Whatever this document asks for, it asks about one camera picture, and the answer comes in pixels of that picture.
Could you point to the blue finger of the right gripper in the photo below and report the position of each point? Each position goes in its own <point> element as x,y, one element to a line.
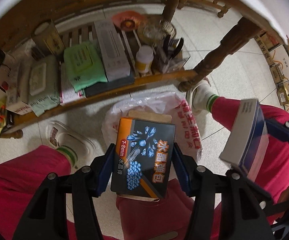
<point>277,130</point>

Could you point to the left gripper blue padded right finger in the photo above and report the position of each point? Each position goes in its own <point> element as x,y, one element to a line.
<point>181,164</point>

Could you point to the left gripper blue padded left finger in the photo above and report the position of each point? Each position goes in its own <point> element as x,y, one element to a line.
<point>104,168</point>

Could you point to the white blue small box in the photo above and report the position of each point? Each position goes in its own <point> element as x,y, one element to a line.
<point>246,146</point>

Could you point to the black orange gel-ball box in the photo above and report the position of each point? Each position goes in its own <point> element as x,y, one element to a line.
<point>143,159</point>

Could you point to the white red plastic trash bag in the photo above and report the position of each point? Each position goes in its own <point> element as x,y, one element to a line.
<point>165,107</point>

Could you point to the cardboard boxes on floor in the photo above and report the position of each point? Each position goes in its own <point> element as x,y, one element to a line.
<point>277,57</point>

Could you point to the beige left slipper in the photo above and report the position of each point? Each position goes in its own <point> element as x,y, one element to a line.
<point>79,150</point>

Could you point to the beige slipper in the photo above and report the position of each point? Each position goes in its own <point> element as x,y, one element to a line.
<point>79,150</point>
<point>199,96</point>

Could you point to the beige right slipper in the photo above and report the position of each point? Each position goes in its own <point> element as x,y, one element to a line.
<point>199,96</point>

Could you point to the dark notebook on shelf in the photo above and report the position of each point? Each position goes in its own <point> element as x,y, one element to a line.
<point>102,87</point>

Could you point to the red white leaflet booklet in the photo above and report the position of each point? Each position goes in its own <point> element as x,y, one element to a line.
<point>67,93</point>

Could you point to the white yellow pill bottle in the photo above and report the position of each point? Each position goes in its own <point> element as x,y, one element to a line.
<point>144,58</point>

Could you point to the grey white box on shelf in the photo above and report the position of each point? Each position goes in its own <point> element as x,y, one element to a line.
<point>114,58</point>

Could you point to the bright green packet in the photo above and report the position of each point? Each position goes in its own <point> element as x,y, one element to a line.
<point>84,66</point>

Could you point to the green wet wipes pack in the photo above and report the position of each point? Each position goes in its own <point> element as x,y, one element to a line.
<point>37,89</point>

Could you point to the olive cylindrical tin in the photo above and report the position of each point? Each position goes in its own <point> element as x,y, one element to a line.
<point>47,39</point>

